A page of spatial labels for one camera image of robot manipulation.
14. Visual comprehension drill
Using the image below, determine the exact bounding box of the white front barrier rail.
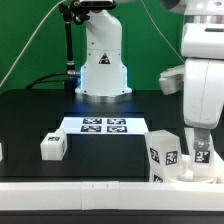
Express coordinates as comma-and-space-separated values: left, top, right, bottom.
0, 182, 224, 211

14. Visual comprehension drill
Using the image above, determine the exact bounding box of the white cable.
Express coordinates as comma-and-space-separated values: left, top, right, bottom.
0, 0, 68, 88

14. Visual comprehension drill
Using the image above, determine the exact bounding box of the white round stool seat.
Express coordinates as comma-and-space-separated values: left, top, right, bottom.
149, 155, 220, 184

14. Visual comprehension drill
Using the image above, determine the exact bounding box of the black overhead camera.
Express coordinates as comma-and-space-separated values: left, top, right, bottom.
73, 0, 116, 10

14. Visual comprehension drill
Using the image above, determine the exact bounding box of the white fiducial marker sheet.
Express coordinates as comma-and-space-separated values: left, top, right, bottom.
60, 117, 148, 135

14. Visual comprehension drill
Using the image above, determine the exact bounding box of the white right barrier rail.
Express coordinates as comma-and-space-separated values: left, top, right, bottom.
215, 152, 224, 184

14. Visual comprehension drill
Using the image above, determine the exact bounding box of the white block at left edge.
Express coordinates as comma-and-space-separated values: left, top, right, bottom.
0, 143, 3, 162

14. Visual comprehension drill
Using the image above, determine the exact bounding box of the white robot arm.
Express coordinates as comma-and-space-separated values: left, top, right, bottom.
76, 0, 224, 151

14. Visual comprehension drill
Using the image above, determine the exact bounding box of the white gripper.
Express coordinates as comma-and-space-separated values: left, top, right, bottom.
181, 23, 224, 150

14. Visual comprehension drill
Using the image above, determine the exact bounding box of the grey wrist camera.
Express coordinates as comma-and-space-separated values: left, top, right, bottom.
159, 65, 184, 95

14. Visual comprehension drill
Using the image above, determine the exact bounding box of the white barrier rail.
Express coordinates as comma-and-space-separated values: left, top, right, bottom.
0, 182, 224, 211
215, 152, 224, 184

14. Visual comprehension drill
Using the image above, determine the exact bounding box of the black cable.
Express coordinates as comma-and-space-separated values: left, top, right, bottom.
25, 72, 81, 90

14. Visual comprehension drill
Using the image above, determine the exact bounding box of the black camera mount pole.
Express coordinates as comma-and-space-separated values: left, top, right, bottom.
59, 3, 80, 78

